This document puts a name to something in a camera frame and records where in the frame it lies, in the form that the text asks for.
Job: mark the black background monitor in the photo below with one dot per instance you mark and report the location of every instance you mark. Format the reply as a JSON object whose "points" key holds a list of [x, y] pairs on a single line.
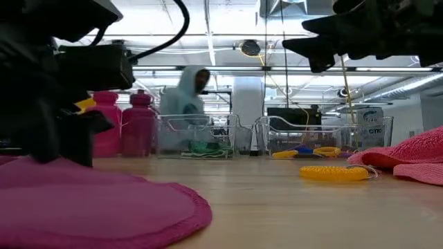
{"points": [[294, 115]]}

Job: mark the person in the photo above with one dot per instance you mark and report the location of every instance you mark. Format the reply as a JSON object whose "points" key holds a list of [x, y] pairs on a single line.
{"points": [[187, 93]]}

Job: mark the magenta microfibre cloth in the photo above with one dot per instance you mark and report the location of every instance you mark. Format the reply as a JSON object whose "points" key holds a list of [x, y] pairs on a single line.
{"points": [[86, 207]]}

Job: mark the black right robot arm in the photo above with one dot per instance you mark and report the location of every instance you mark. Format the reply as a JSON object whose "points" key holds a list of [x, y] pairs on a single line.
{"points": [[431, 31]]}

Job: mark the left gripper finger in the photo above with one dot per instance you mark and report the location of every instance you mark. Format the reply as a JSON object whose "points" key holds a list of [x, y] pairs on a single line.
{"points": [[81, 138], [39, 135]]}

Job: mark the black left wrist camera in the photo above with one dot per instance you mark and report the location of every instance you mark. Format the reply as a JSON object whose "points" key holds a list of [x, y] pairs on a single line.
{"points": [[97, 67]]}

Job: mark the black round ceiling fixture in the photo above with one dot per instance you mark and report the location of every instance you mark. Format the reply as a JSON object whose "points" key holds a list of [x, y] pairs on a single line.
{"points": [[250, 48]]}

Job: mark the pink plastic sports bottle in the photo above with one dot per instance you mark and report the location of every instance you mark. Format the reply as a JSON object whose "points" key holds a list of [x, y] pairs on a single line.
{"points": [[107, 138]]}

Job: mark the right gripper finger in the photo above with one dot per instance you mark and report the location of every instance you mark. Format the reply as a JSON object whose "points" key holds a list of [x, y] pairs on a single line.
{"points": [[322, 52], [328, 24]]}

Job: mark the metal overhead beam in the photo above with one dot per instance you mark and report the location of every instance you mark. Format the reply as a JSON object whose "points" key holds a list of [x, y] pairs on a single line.
{"points": [[242, 68]]}

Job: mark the purple plastic sports bottle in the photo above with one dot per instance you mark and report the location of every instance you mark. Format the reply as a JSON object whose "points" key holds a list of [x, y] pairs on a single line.
{"points": [[138, 128]]}

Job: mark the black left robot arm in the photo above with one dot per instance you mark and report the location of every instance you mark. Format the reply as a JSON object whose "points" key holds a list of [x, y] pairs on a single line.
{"points": [[52, 17]]}

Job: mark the pink terry towel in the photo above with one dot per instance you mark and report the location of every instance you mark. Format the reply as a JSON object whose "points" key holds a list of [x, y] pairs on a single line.
{"points": [[415, 155]]}

